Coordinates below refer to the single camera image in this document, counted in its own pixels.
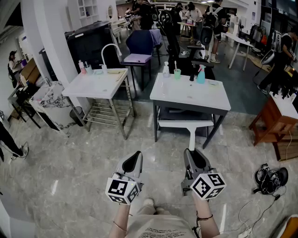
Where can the white pump bottle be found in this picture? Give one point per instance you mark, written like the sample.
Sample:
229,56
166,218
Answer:
165,70

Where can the purple cloth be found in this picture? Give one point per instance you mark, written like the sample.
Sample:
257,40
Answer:
156,37

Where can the white sink on metal stand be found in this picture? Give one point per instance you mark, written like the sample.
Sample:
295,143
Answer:
93,86

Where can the white long desk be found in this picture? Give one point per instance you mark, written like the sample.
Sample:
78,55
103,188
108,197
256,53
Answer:
237,41

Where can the person's right forearm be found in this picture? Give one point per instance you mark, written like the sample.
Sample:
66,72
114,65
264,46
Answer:
205,209

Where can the black office chair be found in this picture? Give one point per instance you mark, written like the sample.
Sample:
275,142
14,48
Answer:
172,41

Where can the brown wooden side table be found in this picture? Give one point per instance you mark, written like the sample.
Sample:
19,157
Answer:
274,118

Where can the teal soap dish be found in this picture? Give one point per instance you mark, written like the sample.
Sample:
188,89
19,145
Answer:
98,72

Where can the brown cardboard box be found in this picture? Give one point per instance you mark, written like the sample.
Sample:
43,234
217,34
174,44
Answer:
30,72

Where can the black desk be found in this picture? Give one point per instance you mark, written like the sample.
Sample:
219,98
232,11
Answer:
21,100

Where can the white gooseneck faucet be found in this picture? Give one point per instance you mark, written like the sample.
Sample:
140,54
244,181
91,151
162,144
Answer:
104,55

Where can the blue chair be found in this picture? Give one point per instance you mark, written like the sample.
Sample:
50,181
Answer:
139,41

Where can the purple box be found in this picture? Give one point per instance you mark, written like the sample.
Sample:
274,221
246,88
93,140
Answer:
137,58

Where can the green cup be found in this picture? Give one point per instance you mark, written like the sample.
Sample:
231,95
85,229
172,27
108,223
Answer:
177,74

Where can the marble-pattern cabinet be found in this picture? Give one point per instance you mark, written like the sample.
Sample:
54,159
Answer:
53,104

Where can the teal spray bottle pink trigger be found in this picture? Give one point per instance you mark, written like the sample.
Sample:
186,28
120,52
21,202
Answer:
201,76

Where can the person's light shoe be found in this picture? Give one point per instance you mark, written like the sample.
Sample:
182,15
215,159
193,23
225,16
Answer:
163,211
149,202

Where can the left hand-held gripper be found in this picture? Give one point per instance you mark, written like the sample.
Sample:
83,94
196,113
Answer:
116,188

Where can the person's beige printed shirt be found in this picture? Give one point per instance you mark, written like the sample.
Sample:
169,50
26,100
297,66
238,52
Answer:
160,226

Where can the pale teal cup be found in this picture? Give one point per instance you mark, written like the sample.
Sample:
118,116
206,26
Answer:
88,70

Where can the white table with dark frame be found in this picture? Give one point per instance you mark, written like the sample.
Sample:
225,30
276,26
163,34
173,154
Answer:
186,93

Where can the white power strip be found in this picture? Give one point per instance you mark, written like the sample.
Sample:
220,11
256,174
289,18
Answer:
245,232

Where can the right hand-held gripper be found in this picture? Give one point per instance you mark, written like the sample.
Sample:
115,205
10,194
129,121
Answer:
200,186

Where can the person's left forearm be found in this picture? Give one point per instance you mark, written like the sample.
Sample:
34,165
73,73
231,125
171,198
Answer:
119,218

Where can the white cubby shelf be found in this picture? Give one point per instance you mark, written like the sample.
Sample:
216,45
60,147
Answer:
88,11

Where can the black wrist band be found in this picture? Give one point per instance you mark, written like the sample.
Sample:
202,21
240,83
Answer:
205,218

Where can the pink and white toothbrush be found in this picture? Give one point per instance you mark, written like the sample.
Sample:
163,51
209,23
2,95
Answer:
175,65

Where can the small yellow table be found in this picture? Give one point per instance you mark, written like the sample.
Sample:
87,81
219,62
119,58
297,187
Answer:
186,24

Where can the black mesh waste bin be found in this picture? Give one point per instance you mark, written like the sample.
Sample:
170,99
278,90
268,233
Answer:
77,116

